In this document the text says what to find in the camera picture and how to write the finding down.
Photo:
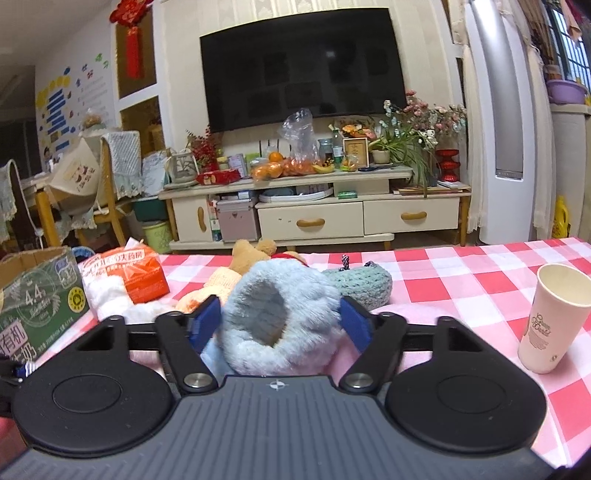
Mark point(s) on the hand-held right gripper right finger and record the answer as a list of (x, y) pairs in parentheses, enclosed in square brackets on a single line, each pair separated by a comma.
[(355, 323)]

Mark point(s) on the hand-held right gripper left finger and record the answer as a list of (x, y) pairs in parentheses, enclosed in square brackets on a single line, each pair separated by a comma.
[(205, 323)]

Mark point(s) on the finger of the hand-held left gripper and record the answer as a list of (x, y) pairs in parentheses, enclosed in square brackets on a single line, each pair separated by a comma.
[(21, 369)]

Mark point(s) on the orange plush toy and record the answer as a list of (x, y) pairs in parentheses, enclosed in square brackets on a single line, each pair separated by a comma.
[(217, 281)]

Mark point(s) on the light blue fluffy slipper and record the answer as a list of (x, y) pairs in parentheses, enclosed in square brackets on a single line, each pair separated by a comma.
[(300, 286)]

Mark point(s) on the green printed cardboard box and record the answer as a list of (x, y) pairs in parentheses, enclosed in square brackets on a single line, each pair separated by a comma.
[(41, 295)]

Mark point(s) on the white plush toy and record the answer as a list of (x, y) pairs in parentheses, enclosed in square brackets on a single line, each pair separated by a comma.
[(111, 295)]

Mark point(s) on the teal crocheted pouch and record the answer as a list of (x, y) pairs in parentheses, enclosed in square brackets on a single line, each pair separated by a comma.
[(364, 286)]

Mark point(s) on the orange tissue pack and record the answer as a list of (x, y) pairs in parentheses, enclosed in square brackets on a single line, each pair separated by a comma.
[(143, 277)]

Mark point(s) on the red white checked tablecloth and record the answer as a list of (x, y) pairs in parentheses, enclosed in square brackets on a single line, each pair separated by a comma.
[(438, 286)]

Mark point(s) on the light green waste bin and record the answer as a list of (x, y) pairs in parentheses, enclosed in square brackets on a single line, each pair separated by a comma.
[(157, 237)]

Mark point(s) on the pink storage box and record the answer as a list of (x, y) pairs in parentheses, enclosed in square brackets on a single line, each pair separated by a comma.
[(238, 224)]

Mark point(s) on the cream television cabinet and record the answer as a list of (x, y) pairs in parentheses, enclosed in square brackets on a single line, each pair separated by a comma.
[(314, 221)]

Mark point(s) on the dark green storage box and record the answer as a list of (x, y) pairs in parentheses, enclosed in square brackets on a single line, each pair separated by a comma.
[(150, 208)]

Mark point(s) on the small green box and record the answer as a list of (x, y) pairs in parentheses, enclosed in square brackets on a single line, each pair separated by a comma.
[(347, 194)]

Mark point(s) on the white round tray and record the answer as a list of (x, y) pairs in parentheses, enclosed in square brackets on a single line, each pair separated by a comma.
[(295, 196)]

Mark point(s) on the red snack packet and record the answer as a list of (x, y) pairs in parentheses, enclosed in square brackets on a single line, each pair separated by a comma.
[(219, 177)]

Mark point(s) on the white printed flower pot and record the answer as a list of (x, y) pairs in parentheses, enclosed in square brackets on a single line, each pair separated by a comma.
[(182, 168)]

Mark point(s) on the bunch of bananas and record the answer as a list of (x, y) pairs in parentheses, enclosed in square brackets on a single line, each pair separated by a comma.
[(323, 168)]

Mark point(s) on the pile of oranges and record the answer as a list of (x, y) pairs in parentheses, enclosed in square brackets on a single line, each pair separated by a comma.
[(272, 170)]

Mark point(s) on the red berry branches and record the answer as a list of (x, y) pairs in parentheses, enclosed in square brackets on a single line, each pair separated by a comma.
[(203, 147)]

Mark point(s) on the wooden chair with knitted cover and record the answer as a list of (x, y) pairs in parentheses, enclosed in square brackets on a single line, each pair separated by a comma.
[(9, 194), (122, 157)]

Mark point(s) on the red glass candle holder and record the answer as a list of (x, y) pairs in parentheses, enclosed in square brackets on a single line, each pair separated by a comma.
[(447, 165)]

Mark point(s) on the green potted plant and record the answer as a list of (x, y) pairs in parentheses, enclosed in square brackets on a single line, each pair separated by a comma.
[(406, 147)]

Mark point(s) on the white paper cup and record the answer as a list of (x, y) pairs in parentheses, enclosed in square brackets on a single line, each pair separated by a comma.
[(549, 318)]

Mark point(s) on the clear plastic bag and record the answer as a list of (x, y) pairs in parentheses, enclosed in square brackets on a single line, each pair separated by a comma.
[(298, 134)]

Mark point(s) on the beige tote bag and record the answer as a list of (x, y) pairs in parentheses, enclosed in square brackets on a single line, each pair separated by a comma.
[(76, 170)]

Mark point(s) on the pink artificial flower bouquet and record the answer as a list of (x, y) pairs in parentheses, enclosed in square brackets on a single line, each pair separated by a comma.
[(429, 113)]

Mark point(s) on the yellow plastic bottle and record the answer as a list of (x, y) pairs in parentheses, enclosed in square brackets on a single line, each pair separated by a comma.
[(561, 219)]

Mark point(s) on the bagged bread basket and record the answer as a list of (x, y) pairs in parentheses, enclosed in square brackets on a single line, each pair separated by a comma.
[(91, 120)]

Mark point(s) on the white standing air conditioner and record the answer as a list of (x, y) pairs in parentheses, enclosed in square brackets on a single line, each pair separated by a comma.
[(503, 115)]

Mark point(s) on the black flat television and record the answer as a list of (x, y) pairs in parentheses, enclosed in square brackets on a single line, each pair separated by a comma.
[(300, 69)]

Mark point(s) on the purple plastic basin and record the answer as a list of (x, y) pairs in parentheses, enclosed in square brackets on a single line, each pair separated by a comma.
[(565, 92)]

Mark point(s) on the wooden photo frame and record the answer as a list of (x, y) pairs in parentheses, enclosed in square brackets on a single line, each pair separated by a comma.
[(355, 152)]

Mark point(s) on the blue yellow wall poster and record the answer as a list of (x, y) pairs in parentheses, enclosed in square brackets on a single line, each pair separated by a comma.
[(60, 110)]

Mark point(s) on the red knot wall hanging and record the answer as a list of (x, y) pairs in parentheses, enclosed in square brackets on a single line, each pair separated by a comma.
[(133, 46)]

